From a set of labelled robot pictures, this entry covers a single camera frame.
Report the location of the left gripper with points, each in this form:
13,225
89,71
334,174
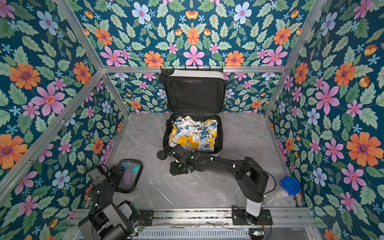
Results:
116,172

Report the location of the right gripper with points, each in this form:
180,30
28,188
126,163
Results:
173,170

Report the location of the clear black toiletry bag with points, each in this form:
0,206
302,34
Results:
131,172

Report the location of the yellow white patterned shirt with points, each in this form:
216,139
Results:
194,135

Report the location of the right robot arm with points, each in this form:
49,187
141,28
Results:
251,178

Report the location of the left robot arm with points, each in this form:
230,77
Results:
106,220

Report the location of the white black open suitcase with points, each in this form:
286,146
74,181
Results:
195,93

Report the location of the clear jar blue lid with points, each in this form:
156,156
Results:
287,187

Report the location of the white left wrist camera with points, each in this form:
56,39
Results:
97,175

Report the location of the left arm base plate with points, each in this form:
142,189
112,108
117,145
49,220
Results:
142,218

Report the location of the aluminium mounting rail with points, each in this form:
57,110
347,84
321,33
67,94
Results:
283,217

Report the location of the white perforated cable tray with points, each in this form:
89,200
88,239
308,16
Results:
193,234

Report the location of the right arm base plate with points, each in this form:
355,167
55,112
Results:
240,217

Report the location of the aluminium frame cage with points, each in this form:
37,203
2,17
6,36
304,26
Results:
55,53

